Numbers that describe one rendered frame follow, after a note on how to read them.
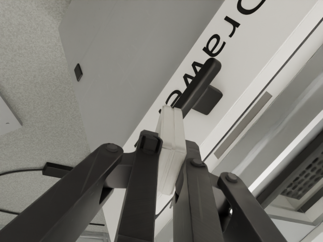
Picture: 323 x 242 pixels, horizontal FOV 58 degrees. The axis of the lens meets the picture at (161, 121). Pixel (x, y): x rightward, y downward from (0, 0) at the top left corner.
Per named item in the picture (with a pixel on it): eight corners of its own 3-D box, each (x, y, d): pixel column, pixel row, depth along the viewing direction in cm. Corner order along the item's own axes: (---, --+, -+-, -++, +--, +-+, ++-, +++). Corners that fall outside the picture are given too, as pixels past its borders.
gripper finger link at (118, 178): (148, 199, 15) (89, 185, 14) (153, 152, 19) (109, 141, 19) (155, 175, 14) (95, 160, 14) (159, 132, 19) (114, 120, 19)
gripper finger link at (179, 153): (173, 149, 15) (187, 152, 15) (172, 106, 22) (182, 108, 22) (159, 194, 17) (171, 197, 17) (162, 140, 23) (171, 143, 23)
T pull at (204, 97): (163, 116, 29) (168, 125, 28) (209, 54, 26) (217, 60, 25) (189, 127, 31) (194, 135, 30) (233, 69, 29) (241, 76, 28)
